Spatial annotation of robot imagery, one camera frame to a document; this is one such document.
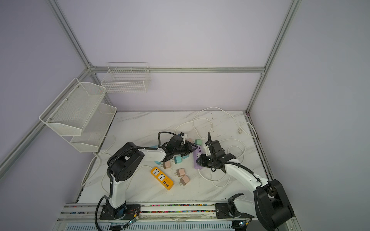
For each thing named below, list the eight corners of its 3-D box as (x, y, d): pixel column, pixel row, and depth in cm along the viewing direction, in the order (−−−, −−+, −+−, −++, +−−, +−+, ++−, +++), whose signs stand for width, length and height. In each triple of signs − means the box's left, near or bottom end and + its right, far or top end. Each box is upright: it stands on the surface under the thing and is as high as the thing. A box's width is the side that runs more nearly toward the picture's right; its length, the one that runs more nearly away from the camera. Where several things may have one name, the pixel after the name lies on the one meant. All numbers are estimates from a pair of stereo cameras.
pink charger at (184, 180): (182, 187, 83) (182, 186, 81) (178, 182, 85) (178, 181, 83) (190, 180, 86) (190, 178, 84) (185, 175, 88) (185, 174, 86)
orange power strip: (150, 173, 89) (149, 171, 86) (156, 167, 91) (155, 165, 89) (168, 191, 82) (168, 190, 80) (174, 184, 84) (174, 183, 82)
